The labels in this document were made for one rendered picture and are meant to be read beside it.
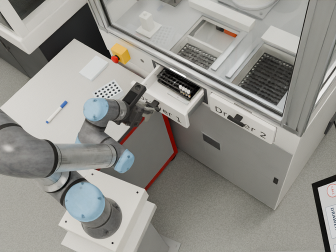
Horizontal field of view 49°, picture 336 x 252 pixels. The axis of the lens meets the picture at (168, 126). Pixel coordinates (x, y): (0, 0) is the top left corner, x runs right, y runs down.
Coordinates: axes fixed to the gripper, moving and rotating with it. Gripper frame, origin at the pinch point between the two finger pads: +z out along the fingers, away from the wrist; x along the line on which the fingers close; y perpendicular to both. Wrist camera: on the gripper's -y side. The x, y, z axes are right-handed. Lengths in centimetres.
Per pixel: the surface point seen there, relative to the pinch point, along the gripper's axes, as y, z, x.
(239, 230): 53, 75, 44
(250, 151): 2, 35, 36
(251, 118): -14.5, 8.6, 36.4
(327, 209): -3, -7, 74
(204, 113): -3.8, 26.7, 12.0
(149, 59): -15.1, 10.5, -16.3
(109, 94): 7.4, 9.4, -27.6
